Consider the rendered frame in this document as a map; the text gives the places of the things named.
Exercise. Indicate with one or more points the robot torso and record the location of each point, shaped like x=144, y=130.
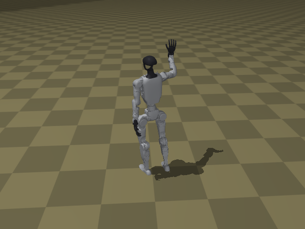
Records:
x=151, y=92

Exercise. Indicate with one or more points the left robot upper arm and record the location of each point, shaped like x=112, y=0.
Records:
x=137, y=84

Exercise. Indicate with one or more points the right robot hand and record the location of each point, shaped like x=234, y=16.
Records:
x=171, y=48

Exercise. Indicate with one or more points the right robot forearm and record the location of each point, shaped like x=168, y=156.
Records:
x=172, y=64

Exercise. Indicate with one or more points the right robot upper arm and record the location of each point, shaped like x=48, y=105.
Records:
x=167, y=75

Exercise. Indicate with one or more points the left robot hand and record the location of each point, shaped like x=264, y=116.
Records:
x=135, y=127

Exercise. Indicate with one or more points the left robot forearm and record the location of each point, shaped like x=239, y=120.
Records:
x=135, y=113

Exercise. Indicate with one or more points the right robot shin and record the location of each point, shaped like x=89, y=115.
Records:
x=164, y=151

